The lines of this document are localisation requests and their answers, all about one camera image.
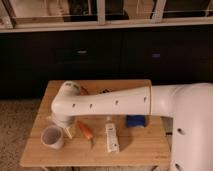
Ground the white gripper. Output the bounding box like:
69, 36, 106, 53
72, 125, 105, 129
46, 115, 73, 139

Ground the white ceramic cup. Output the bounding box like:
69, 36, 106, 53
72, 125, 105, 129
41, 125, 64, 150

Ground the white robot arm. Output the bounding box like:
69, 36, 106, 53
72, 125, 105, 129
51, 81, 213, 171

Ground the orange toy carrot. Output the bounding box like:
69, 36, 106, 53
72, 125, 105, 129
77, 121, 93, 148

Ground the white tube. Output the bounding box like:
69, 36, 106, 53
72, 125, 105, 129
105, 116, 120, 153

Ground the wooden table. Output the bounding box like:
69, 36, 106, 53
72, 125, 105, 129
20, 81, 170, 167

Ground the orange bowl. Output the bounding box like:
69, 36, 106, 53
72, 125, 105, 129
80, 86, 89, 95

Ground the blue sponge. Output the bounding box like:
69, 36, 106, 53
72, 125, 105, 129
126, 115, 145, 128

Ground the dark cabinet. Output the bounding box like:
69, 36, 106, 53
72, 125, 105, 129
0, 26, 213, 99

